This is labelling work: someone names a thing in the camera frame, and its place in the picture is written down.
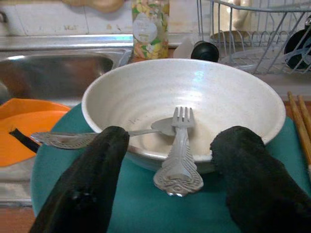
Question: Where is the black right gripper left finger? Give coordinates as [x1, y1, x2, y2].
[29, 125, 131, 233]

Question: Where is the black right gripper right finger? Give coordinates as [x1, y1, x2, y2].
[209, 125, 311, 233]

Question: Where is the bamboo chopstick green floral handle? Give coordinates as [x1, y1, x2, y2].
[287, 91, 311, 166]
[297, 95, 311, 129]

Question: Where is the white ceramic bowl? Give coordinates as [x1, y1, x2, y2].
[81, 58, 287, 174]

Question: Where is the ornate silver spoon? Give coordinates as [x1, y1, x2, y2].
[30, 117, 176, 150]

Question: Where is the teal plate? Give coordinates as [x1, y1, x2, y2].
[30, 103, 311, 233]

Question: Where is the ornate silver fork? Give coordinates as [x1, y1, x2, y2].
[153, 106, 204, 197]

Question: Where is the stainless steel sink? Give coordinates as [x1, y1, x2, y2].
[0, 33, 134, 107]

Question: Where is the clear plastic lid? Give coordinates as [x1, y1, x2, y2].
[220, 47, 287, 73]

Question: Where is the black round utensil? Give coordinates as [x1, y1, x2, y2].
[283, 18, 311, 71]

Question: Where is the white plastic bottle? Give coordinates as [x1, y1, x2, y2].
[173, 36, 195, 59]

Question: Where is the floral print bottle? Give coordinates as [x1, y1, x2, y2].
[131, 0, 170, 60]

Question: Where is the wooden cutting board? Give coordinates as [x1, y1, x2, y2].
[62, 0, 123, 13]

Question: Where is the black strap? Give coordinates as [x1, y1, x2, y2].
[9, 128, 41, 154]

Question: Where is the white wire dish rack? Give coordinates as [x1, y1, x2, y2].
[196, 0, 311, 75]

